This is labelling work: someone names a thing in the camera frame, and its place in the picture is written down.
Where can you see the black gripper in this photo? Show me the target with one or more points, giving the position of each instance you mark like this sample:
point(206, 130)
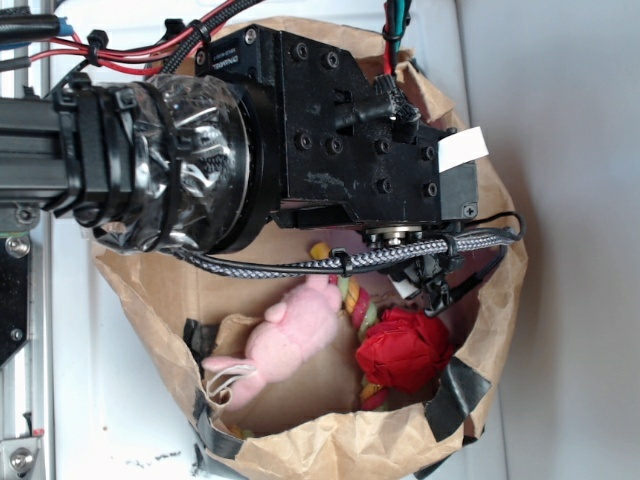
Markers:
point(329, 148)

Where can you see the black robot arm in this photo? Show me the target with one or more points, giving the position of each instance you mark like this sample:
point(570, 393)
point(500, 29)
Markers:
point(160, 165)

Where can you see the brown paper bag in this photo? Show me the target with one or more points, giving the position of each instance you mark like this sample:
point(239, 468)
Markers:
point(309, 426)

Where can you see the red crumpled paper ball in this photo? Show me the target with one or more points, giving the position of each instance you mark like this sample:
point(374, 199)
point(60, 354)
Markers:
point(405, 350)

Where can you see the pink plush bunny toy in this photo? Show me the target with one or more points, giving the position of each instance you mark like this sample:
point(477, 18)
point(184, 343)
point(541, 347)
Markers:
point(301, 324)

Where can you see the multicolour twisted rope toy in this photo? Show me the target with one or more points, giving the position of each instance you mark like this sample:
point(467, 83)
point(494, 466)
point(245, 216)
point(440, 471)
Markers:
point(357, 305)

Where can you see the black metal bracket plate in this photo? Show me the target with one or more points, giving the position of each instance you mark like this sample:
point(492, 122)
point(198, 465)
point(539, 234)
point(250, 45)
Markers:
point(15, 295)

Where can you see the aluminium frame rail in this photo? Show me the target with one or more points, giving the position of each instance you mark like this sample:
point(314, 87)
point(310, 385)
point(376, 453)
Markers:
point(26, 381)

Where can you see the silver corner bracket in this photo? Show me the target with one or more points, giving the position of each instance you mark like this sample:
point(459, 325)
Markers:
point(21, 458)

